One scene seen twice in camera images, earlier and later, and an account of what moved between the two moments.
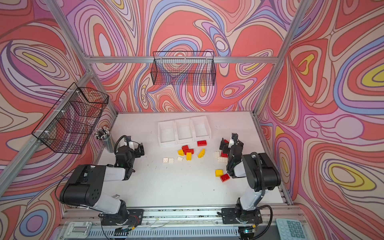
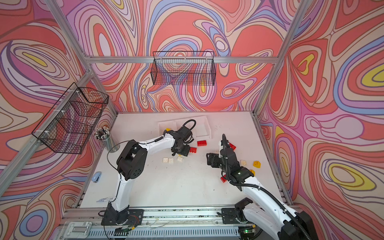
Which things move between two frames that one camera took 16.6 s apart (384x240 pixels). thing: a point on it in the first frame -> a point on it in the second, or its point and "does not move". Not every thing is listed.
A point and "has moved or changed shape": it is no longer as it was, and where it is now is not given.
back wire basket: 183,68 does not move
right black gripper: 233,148 -> 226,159
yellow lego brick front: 219,173 has moved or changed shape
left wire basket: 68,126 does not move
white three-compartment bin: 172,131 does not move
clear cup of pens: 103,134 does not move
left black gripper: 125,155 -> 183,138
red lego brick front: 224,177 does not move
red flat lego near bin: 201,143 does not move
